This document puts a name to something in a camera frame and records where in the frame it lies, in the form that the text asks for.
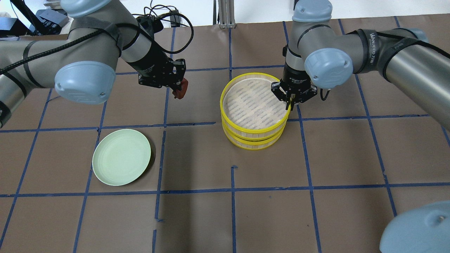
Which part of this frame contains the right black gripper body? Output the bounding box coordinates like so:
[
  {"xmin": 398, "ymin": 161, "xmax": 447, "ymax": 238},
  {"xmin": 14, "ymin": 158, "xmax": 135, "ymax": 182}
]
[{"xmin": 271, "ymin": 69, "xmax": 318, "ymax": 104}]

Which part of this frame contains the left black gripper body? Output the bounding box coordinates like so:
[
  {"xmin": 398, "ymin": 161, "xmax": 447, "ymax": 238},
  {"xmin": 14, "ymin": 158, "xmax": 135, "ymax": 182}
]
[{"xmin": 138, "ymin": 45, "xmax": 186, "ymax": 88}]

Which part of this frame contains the dark red bun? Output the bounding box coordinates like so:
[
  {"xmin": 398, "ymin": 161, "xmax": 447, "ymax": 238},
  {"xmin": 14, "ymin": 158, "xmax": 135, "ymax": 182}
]
[{"xmin": 172, "ymin": 78, "xmax": 188, "ymax": 99}]

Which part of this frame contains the yellow steamer layer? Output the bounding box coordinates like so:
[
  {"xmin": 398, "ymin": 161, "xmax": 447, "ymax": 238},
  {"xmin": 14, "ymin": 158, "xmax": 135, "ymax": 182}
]
[
  {"xmin": 222, "ymin": 123, "xmax": 286, "ymax": 150},
  {"xmin": 219, "ymin": 72, "xmax": 289, "ymax": 140}
]

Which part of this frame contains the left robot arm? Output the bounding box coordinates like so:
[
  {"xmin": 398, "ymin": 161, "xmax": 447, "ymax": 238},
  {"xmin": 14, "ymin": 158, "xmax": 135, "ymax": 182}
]
[{"xmin": 0, "ymin": 0, "xmax": 188, "ymax": 127}]

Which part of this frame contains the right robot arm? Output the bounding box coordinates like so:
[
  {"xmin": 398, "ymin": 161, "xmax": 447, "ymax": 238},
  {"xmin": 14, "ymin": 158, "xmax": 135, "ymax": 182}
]
[{"xmin": 271, "ymin": 0, "xmax": 450, "ymax": 253}]

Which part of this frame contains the black power adapter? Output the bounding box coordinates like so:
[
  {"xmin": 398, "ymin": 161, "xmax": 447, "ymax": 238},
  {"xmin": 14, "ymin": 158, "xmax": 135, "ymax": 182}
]
[{"xmin": 170, "ymin": 10, "xmax": 182, "ymax": 27}]

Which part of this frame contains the light green plate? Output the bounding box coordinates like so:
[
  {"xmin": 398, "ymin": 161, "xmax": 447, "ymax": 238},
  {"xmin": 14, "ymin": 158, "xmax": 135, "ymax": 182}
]
[{"xmin": 92, "ymin": 129, "xmax": 152, "ymax": 186}]

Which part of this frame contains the aluminium frame post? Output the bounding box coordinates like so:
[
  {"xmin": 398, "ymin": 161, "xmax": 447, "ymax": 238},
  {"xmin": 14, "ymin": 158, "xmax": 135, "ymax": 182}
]
[{"xmin": 217, "ymin": 0, "xmax": 236, "ymax": 29}]

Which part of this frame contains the black camera stand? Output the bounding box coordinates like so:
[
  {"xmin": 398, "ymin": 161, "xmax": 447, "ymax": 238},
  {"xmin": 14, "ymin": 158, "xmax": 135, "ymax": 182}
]
[{"xmin": 1, "ymin": 0, "xmax": 70, "ymax": 37}]

